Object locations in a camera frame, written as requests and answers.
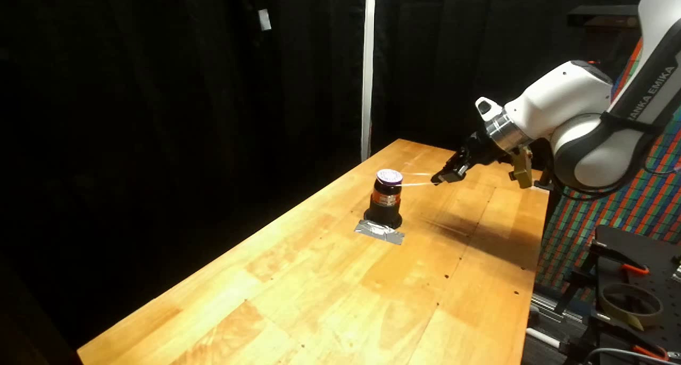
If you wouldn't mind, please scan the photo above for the grey cable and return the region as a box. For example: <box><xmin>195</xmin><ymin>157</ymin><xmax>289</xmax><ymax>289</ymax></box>
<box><xmin>584</xmin><ymin>347</ymin><xmax>681</xmax><ymax>365</ymax></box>

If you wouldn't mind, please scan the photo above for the multicoloured checked cloth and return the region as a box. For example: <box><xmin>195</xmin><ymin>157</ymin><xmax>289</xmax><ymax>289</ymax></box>
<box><xmin>534</xmin><ymin>38</ymin><xmax>681</xmax><ymax>303</ymax></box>

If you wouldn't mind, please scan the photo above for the black curtain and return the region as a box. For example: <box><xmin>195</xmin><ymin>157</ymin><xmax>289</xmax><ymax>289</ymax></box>
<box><xmin>0</xmin><ymin>0</ymin><xmax>651</xmax><ymax>350</ymax></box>

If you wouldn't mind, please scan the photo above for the roll of tape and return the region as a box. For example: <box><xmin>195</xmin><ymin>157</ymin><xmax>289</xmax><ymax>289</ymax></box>
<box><xmin>600</xmin><ymin>283</ymin><xmax>664</xmax><ymax>331</ymax></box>

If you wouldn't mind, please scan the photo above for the white tube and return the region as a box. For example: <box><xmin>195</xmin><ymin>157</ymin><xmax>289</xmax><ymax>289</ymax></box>
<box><xmin>526</xmin><ymin>327</ymin><xmax>562</xmax><ymax>350</ymax></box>

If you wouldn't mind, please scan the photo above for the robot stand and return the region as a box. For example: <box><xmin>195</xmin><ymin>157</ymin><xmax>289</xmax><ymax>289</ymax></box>
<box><xmin>524</xmin><ymin>225</ymin><xmax>681</xmax><ymax>365</ymax></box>

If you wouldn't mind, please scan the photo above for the strip of silver tape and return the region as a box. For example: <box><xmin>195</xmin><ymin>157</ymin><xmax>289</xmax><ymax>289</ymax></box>
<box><xmin>354</xmin><ymin>219</ymin><xmax>405</xmax><ymax>246</ymax></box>

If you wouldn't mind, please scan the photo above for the white pole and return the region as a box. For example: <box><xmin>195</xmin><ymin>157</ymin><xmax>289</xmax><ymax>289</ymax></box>
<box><xmin>361</xmin><ymin>0</ymin><xmax>376</xmax><ymax>163</ymax></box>

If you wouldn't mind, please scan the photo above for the black round base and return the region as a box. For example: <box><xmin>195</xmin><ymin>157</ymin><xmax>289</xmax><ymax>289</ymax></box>
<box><xmin>363</xmin><ymin>202</ymin><xmax>403</xmax><ymax>229</ymax></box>

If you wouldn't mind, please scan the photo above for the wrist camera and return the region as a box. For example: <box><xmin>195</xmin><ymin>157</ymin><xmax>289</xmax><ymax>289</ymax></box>
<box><xmin>508</xmin><ymin>146</ymin><xmax>535</xmax><ymax>189</ymax></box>

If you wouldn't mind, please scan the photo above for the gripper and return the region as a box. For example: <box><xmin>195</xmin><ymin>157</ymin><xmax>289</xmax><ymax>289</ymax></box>
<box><xmin>430</xmin><ymin>132</ymin><xmax>505</xmax><ymax>186</ymax></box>

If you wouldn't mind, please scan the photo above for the light rubber band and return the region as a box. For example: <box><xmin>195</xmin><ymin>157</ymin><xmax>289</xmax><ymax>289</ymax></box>
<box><xmin>396</xmin><ymin>171</ymin><xmax>443</xmax><ymax>187</ymax></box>

